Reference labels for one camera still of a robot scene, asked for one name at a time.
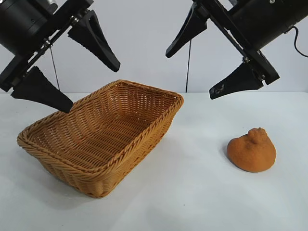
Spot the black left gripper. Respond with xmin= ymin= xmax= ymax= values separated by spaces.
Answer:
xmin=0 ymin=0 xmax=120 ymax=113

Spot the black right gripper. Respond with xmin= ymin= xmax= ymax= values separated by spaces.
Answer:
xmin=165 ymin=0 xmax=308 ymax=100

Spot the bumpy orange fruit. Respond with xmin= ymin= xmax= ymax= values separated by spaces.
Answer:
xmin=227 ymin=127 xmax=277 ymax=173

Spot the woven wicker basket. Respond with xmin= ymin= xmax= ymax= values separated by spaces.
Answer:
xmin=16 ymin=79 xmax=185 ymax=199

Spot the black cable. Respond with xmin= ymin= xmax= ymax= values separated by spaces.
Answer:
xmin=292 ymin=25 xmax=308 ymax=58

